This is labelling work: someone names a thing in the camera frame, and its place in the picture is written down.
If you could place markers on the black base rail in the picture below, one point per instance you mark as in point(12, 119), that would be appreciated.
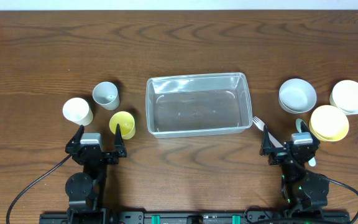
point(190, 218)

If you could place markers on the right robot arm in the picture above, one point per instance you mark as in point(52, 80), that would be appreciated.
point(305, 192)

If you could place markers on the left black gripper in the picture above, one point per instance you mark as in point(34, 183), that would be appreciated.
point(96, 154)

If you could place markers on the white plastic cup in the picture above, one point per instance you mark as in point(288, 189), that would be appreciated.
point(78, 111)

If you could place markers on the grey plastic bowl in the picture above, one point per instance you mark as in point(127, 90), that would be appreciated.
point(297, 96)

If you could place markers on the grey plastic cup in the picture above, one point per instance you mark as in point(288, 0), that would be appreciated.
point(106, 95)

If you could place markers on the yellow plastic cup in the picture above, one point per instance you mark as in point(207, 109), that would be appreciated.
point(126, 122)

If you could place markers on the clear plastic container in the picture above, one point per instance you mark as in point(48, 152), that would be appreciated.
point(198, 105)

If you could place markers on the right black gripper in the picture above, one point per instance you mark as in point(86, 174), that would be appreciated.
point(291, 153)

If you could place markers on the yellow plastic bowl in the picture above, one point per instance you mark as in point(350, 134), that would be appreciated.
point(329, 123)

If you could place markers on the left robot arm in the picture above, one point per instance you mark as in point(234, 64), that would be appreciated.
point(86, 189)

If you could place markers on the white plastic bowl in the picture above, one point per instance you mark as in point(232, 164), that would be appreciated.
point(345, 97)

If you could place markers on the pale green plastic spoon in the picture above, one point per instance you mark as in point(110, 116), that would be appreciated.
point(312, 161)

